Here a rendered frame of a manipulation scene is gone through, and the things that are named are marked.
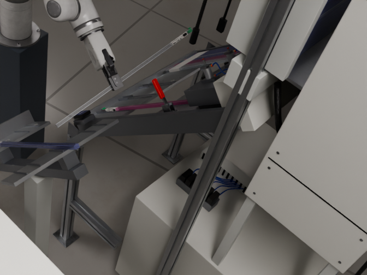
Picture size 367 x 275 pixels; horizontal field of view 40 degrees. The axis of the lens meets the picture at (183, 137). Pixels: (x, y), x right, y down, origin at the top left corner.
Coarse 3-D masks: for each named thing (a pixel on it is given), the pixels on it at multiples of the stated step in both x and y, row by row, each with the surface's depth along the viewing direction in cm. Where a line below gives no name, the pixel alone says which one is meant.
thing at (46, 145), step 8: (0, 144) 153; (8, 144) 149; (16, 144) 145; (24, 144) 142; (32, 144) 139; (40, 144) 136; (48, 144) 133; (56, 144) 130; (64, 144) 127; (72, 144) 125
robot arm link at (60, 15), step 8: (48, 0) 133; (56, 0) 132; (64, 0) 132; (72, 0) 135; (48, 8) 134; (56, 8) 133; (64, 8) 133; (72, 8) 135; (56, 16) 134; (64, 16) 134; (72, 16) 136
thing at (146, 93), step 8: (176, 72) 197; (184, 72) 191; (192, 72) 187; (160, 80) 194; (168, 80) 188; (176, 80) 183; (144, 88) 190; (152, 88) 185; (168, 88) 178; (128, 96) 185; (136, 96) 182; (144, 96) 178; (152, 96) 173; (120, 104) 180; (128, 104) 175; (136, 104) 171; (96, 112) 179; (104, 112) 176; (112, 112) 172; (120, 112) 168; (128, 112) 166
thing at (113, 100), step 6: (192, 54) 214; (180, 60) 209; (168, 66) 204; (156, 72) 200; (162, 72) 202; (150, 78) 197; (156, 78) 199; (138, 84) 193; (144, 84) 195; (126, 90) 189; (132, 90) 191; (114, 96) 186; (120, 96) 187; (108, 102) 183; (114, 102) 185; (96, 108) 179; (102, 108) 181
